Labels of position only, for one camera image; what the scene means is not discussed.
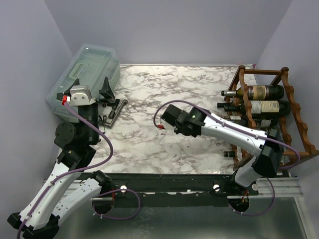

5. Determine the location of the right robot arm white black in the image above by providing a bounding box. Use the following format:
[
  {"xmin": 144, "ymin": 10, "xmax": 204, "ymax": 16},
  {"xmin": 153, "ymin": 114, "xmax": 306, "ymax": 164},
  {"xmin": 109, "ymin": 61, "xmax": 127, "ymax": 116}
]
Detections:
[{"xmin": 160, "ymin": 104, "xmax": 284, "ymax": 195}]

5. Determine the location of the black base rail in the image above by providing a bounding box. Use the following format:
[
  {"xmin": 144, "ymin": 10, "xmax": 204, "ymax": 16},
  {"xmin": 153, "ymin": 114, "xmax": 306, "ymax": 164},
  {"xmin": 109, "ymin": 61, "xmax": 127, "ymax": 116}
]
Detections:
[{"xmin": 72, "ymin": 171, "xmax": 260, "ymax": 209}]

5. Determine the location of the translucent plastic storage box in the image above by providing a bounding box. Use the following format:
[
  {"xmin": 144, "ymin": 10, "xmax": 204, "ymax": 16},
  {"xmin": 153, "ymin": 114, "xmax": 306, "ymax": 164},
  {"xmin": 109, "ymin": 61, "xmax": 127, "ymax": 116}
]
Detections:
[{"xmin": 46, "ymin": 44, "xmax": 120, "ymax": 122}]

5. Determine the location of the green bottle white label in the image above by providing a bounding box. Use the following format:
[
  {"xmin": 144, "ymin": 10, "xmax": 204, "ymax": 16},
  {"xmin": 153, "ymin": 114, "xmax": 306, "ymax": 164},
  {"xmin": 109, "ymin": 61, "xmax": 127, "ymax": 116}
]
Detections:
[{"xmin": 221, "ymin": 116, "xmax": 248, "ymax": 127}]

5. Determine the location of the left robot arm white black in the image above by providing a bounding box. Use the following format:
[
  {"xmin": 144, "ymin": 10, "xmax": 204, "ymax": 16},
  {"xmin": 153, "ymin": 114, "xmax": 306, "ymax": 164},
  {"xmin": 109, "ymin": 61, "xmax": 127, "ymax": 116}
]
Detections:
[{"xmin": 7, "ymin": 78, "xmax": 114, "ymax": 239}]

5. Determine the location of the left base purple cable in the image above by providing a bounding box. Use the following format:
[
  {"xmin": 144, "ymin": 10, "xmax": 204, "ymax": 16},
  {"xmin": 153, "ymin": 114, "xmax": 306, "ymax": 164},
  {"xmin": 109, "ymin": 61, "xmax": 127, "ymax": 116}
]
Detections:
[{"xmin": 92, "ymin": 188, "xmax": 141, "ymax": 220}]

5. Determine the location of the green wine bottle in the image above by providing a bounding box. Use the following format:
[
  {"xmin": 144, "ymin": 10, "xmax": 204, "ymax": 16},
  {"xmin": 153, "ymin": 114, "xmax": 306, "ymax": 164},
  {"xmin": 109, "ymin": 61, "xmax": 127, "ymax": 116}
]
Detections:
[
  {"xmin": 221, "ymin": 85, "xmax": 285, "ymax": 101},
  {"xmin": 254, "ymin": 118, "xmax": 278, "ymax": 128}
]

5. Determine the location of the black metal corkscrew tool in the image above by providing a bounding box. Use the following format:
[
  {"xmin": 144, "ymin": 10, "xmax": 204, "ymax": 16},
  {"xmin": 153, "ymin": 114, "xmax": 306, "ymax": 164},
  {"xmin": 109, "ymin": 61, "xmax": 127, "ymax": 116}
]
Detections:
[{"xmin": 102, "ymin": 99, "xmax": 128, "ymax": 128}]

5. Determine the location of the dark green bottle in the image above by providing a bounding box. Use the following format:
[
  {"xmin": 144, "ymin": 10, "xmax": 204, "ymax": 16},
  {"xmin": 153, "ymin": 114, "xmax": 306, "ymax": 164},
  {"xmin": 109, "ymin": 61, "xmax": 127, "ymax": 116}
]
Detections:
[{"xmin": 217, "ymin": 101, "xmax": 291, "ymax": 117}]

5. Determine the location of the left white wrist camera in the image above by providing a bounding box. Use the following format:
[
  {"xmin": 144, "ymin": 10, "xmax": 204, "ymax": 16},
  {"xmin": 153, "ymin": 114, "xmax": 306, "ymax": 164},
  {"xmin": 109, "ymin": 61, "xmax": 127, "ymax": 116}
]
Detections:
[{"xmin": 62, "ymin": 85, "xmax": 96, "ymax": 107}]

